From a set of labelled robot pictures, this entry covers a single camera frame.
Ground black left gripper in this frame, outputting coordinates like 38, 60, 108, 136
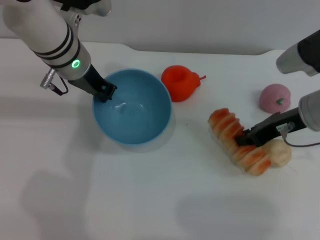
68, 64, 118, 103

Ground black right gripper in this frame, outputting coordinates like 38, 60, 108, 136
236, 107, 305, 148

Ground blue bowl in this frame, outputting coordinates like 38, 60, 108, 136
92, 69, 173, 152

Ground beige round bun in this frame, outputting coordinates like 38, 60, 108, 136
264, 139, 293, 169

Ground red toy pepper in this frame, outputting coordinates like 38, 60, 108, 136
161, 64, 207, 103

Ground right arm connector cable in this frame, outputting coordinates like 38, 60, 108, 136
279, 122, 320, 148

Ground arm connector cable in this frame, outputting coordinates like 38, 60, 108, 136
39, 68, 69, 96
279, 122, 320, 148

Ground left arm connector cable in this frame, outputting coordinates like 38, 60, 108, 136
39, 68, 69, 96

